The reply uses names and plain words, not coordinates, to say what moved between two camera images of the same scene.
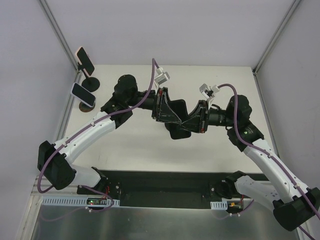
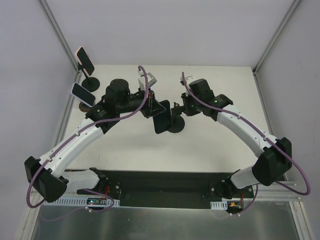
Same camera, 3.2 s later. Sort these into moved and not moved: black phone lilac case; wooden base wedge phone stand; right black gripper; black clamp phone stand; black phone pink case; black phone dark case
Moved: black phone dark case; right black gripper
Not moved: black phone lilac case; black clamp phone stand; wooden base wedge phone stand; black phone pink case
